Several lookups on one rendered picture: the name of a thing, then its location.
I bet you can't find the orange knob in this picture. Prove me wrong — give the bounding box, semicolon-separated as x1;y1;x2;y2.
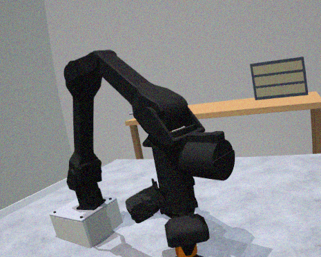
175;243;197;257

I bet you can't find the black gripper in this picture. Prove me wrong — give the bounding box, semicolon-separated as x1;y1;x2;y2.
157;174;210;256

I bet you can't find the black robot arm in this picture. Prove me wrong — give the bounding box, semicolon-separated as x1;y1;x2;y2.
64;50;235;224

